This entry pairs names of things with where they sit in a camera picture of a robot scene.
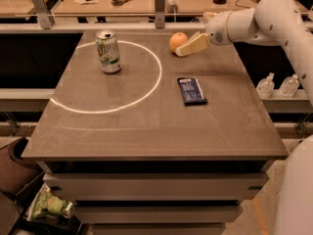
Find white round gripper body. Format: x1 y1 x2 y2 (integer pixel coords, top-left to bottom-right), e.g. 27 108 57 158
205 11 233 46

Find orange fruit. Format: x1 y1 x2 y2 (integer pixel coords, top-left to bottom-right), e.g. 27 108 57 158
169 32 188 52

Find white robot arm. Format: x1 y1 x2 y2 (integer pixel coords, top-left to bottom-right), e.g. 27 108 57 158
174 0 313 235

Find white power strip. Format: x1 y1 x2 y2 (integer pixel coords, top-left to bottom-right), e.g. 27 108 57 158
165 0 178 14

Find dark blue snack bar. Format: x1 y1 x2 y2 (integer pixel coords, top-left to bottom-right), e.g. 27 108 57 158
177 77 208 106

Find clear plastic bottle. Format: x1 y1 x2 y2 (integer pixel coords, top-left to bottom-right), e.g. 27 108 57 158
279 74 299 97
256 72 275 100

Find green soda can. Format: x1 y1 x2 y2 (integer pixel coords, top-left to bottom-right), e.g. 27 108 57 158
95 30 121 73

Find scissors on back desk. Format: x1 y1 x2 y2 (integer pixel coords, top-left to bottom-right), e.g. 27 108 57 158
111 0 133 6

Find grey drawer cabinet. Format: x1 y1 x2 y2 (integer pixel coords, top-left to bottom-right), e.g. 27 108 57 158
23 30 288 235

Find green chip bag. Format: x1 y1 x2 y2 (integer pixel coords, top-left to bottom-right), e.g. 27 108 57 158
26 183 73 221

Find dark round bin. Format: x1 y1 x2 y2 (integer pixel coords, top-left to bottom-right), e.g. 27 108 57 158
8 137 40 170

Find middle metal bracket post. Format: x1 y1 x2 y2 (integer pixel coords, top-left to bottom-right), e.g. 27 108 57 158
155 0 165 28

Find metal bracket post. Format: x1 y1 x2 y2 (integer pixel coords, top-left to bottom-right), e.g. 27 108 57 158
31 0 55 29
155 0 165 28

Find left metal bracket post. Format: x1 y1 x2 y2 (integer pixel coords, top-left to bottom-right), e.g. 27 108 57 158
31 0 55 29

